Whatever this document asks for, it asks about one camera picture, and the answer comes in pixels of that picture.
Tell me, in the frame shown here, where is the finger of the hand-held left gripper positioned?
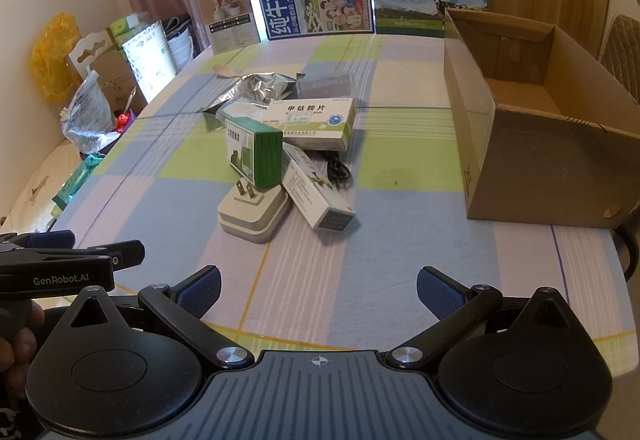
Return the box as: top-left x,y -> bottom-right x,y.
75,240 -> 146,271
0,230 -> 76,253

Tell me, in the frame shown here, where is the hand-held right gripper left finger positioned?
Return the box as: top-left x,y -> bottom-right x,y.
60,265 -> 256,371

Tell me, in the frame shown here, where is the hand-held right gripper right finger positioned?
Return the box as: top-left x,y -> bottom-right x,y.
385,266 -> 581,371

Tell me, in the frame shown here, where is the white power adapter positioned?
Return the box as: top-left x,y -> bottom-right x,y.
216,180 -> 291,245

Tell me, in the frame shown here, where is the green medicine box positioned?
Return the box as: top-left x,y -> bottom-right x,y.
224,116 -> 284,188

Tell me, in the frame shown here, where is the long white green box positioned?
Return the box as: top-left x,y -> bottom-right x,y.
282,147 -> 357,230

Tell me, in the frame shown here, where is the black cable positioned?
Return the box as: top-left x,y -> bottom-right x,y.
315,151 -> 353,188

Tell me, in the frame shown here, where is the brown cardboard box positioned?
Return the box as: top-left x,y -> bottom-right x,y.
444,9 -> 640,228

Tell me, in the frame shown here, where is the large white medicine box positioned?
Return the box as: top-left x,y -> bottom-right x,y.
264,97 -> 357,152

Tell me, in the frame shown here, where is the silver foil bag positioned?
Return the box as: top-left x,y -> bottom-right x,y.
204,71 -> 298,116

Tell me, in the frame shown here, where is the grey plastic case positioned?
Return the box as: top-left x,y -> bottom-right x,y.
296,71 -> 356,101

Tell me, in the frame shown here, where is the checkered cloth desktop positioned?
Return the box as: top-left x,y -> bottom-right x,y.
47,32 -> 628,356

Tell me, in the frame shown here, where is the person's left hand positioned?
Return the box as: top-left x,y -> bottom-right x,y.
0,302 -> 46,376

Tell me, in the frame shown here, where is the green patterned packet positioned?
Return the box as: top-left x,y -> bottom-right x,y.
52,152 -> 106,216

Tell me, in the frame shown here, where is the clear plastic bag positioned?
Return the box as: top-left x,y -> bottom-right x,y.
60,70 -> 121,153

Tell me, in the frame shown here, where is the brown cardboard carton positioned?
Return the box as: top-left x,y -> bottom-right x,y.
67,30 -> 146,116

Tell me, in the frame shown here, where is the yellow plastic bag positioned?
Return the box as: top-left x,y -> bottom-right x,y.
31,12 -> 82,103

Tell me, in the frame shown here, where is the white box green print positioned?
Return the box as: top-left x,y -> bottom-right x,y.
122,20 -> 176,103

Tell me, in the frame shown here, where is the stack of green boxes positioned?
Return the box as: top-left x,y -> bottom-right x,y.
110,12 -> 151,38

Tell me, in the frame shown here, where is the white product box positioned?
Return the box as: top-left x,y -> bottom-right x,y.
196,0 -> 260,56

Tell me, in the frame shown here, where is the chair with quilted cover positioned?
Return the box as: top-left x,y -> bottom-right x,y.
597,14 -> 640,93

